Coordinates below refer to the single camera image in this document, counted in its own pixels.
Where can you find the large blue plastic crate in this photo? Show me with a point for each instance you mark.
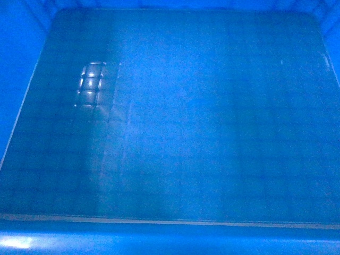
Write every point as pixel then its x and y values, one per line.
pixel 169 127

